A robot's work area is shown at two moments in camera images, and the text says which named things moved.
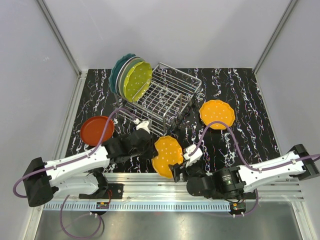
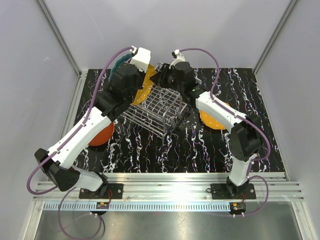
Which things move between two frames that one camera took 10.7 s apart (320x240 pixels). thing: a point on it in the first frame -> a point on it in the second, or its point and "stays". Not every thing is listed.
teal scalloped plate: (112, 78) stays
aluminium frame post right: (289, 8) stays
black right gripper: (175, 169) -> (159, 78)
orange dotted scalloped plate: (170, 152) -> (148, 85)
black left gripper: (152, 152) -> (142, 74)
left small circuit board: (102, 205) stays
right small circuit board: (239, 206) stays
